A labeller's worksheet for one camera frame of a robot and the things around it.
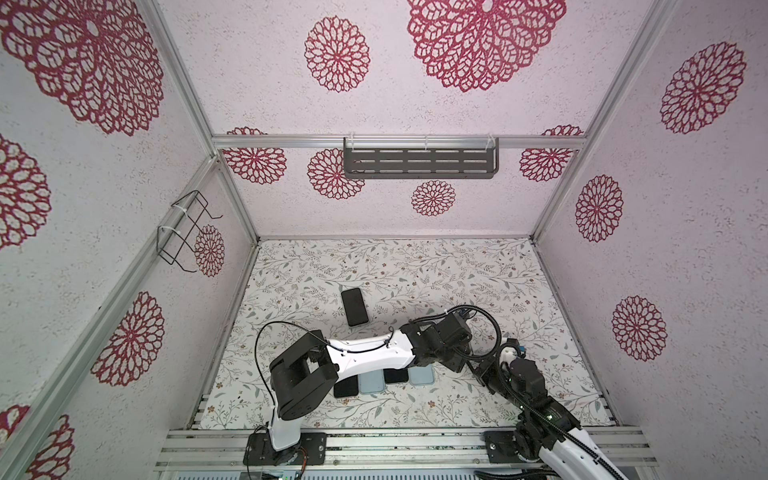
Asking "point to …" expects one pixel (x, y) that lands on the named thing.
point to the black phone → (347, 387)
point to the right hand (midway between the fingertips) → (462, 355)
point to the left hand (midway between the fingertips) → (456, 355)
